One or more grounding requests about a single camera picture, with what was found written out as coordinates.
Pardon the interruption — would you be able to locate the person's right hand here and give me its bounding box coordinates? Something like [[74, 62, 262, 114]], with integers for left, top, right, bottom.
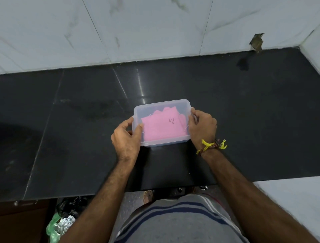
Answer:
[[187, 107, 218, 154]]

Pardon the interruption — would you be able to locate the person's left hand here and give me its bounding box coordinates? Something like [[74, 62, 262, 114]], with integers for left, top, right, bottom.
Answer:
[[110, 116, 144, 164]]

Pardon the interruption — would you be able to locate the transparent plastic box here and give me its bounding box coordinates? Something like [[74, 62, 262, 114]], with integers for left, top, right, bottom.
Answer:
[[132, 114, 192, 148]]

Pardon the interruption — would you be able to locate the pink rubber glove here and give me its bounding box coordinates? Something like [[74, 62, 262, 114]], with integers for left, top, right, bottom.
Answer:
[[141, 106, 191, 142]]

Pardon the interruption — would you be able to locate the transparent box lid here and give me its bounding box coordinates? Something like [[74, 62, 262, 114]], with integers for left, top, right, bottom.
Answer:
[[132, 99, 192, 136]]

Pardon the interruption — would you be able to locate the person's left forearm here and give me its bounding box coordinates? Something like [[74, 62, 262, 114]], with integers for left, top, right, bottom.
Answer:
[[59, 159, 137, 243]]

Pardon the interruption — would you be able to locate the person's right forearm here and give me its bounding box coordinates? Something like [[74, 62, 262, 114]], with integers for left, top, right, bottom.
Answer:
[[201, 148, 318, 243]]

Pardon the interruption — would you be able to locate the yellow thread wristband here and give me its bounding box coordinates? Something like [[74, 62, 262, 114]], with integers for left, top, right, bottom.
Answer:
[[196, 139, 228, 156]]

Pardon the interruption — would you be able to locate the brown sandal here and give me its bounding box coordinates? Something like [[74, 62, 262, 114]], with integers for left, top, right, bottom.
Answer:
[[142, 190, 154, 205]]

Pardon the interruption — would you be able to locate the black plastic bag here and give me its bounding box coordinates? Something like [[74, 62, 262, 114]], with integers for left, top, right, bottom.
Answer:
[[56, 196, 88, 219]]

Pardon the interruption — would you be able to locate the grey striped shirt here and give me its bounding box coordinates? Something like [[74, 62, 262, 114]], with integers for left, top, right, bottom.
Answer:
[[115, 193, 249, 243]]

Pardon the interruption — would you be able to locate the crumpled aluminium foil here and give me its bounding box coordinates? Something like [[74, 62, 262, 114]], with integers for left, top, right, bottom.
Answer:
[[54, 215, 76, 235]]

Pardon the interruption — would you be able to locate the brown wooden cabinet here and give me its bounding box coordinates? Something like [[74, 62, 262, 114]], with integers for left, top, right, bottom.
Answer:
[[0, 200, 57, 243]]

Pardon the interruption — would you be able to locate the brown bead bracelet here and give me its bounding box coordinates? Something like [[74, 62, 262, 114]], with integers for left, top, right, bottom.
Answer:
[[199, 139, 227, 156]]

